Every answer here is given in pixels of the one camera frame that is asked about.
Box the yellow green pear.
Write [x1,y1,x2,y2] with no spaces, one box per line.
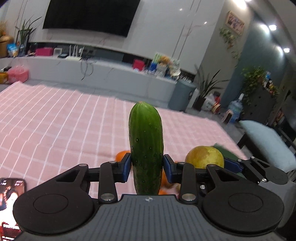
[185,146,224,169]

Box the pink checkered tablecloth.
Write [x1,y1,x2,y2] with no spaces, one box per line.
[1,82,247,190]

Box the framed wall picture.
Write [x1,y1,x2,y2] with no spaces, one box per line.
[225,11,245,36]

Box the teddy bear toy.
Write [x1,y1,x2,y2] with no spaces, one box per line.
[158,55,171,66]

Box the leafy plant on shelf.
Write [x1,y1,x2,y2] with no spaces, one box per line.
[241,66,266,105]

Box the grey trash bin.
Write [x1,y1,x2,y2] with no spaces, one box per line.
[168,79,197,111]

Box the pink storage box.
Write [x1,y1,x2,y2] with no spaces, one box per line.
[7,66,29,84]

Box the red box on console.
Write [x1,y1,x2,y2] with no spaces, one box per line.
[132,59,145,71]

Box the water bottle jug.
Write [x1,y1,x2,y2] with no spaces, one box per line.
[228,93,244,123]

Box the white tv console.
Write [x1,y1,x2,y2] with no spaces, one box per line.
[1,56,176,102]

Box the magenta box on console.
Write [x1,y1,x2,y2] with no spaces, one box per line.
[35,47,54,56]

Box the black wall television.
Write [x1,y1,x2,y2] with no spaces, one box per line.
[43,0,140,37]

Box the smartphone with lit screen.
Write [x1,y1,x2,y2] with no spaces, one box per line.
[0,178,26,241]

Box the potted plant by bin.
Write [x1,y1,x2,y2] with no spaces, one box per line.
[193,65,228,111]

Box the white wifi router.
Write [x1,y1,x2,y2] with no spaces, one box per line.
[66,45,85,61]

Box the green cucumber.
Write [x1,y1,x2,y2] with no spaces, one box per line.
[128,102,164,195]

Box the orange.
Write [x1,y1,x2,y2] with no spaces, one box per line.
[115,151,130,162]
[159,170,181,196]

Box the light blue cushion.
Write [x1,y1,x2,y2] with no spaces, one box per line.
[239,120,295,173]

